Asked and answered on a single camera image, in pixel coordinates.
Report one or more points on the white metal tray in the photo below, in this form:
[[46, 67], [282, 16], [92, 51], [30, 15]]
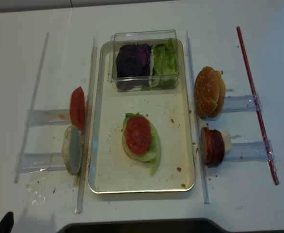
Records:
[[111, 171]]

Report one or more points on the clear plastic box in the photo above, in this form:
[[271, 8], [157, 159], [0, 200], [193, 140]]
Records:
[[152, 38]]

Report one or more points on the clear rail left of tray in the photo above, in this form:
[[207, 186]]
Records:
[[82, 175]]

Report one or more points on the clear channel lower right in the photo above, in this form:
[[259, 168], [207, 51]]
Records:
[[251, 151]]

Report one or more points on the purple cabbage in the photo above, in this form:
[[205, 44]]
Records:
[[133, 61]]

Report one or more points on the meat patty slices stack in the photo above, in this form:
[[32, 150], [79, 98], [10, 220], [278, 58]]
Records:
[[213, 149]]

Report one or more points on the clear rail far left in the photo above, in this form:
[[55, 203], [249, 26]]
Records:
[[30, 112]]

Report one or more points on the upright bun half left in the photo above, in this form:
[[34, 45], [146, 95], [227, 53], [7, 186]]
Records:
[[72, 150]]

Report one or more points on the clear rail of tray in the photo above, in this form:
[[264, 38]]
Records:
[[82, 175], [205, 187]]

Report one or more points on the clear tape piece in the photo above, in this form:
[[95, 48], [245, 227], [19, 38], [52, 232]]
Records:
[[37, 188]]

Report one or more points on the green lettuce in box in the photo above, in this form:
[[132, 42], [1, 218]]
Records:
[[164, 68]]

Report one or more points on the clear rail right of tray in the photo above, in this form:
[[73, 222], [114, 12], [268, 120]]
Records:
[[205, 187]]

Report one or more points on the lettuce leaf on tray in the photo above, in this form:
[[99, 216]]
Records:
[[153, 155]]

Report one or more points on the white pusher block right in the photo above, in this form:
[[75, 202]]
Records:
[[226, 140]]

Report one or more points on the upright tomato slice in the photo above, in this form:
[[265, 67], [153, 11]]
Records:
[[77, 109]]

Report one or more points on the sesame burger buns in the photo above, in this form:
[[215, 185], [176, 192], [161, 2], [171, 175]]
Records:
[[209, 91]]

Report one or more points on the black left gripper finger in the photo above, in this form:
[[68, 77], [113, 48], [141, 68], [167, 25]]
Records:
[[7, 223]]

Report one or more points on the red plastic strip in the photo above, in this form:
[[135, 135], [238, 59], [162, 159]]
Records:
[[267, 145]]

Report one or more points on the clear channel upper left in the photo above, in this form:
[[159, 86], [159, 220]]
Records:
[[50, 117]]

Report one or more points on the clear channel lower left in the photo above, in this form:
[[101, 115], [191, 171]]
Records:
[[33, 162]]

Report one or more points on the clear channel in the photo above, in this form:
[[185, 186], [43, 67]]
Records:
[[50, 117], [251, 151], [247, 103], [33, 162]]

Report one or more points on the clear channel upper right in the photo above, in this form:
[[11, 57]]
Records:
[[247, 103]]

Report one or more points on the tomato slice on stack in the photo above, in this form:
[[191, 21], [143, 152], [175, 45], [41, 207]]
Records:
[[138, 134]]

